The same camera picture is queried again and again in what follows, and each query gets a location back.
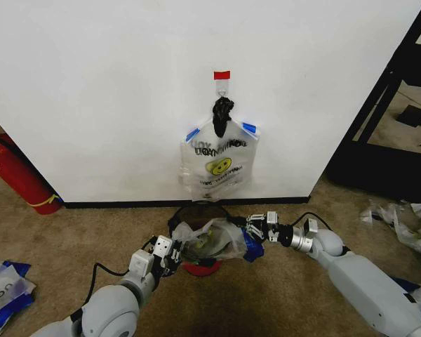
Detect black power adapter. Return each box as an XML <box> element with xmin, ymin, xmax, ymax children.
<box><xmin>396</xmin><ymin>104</ymin><xmax>421</xmax><ymax>129</ymax></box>

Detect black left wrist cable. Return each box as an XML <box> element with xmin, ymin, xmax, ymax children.
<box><xmin>69</xmin><ymin>262</ymin><xmax>135</xmax><ymax>319</ymax></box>

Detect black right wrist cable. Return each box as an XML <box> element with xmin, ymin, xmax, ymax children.
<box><xmin>288</xmin><ymin>211</ymin><xmax>333</xmax><ymax>233</ymax></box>

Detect black metal shelf frame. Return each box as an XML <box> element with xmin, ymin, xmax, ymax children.
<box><xmin>323</xmin><ymin>0</ymin><xmax>421</xmax><ymax>205</ymax></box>

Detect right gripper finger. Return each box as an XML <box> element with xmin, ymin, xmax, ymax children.
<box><xmin>246</xmin><ymin>213</ymin><xmax>268</xmax><ymax>227</ymax></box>
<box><xmin>243</xmin><ymin>225</ymin><xmax>268</xmax><ymax>244</ymax></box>

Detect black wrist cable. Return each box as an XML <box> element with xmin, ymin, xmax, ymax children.
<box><xmin>288</xmin><ymin>211</ymin><xmax>333</xmax><ymax>233</ymax></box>
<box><xmin>69</xmin><ymin>262</ymin><xmax>135</xmax><ymax>319</ymax></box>

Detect clear plastic bin liner bag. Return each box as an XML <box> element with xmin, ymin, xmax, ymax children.
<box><xmin>171</xmin><ymin>217</ymin><xmax>266</xmax><ymax>263</ymax></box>

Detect black wall baseboard strip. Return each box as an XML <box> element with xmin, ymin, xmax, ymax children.
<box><xmin>60</xmin><ymin>197</ymin><xmax>310</xmax><ymax>205</ymax></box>

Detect black crumpled plastic tie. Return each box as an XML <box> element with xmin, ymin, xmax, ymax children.
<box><xmin>210</xmin><ymin>97</ymin><xmax>236</xmax><ymax>138</ymax></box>

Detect clear smiley print garbage bag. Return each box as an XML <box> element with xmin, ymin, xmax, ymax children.
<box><xmin>177</xmin><ymin>117</ymin><xmax>261</xmax><ymax>204</ymax></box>

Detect black trash bin red base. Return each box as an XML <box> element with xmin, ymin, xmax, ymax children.
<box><xmin>167</xmin><ymin>204</ymin><xmax>240</xmax><ymax>279</ymax></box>

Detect red fire extinguisher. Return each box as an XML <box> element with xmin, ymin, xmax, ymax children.
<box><xmin>0</xmin><ymin>128</ymin><xmax>64</xmax><ymax>216</ymax></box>

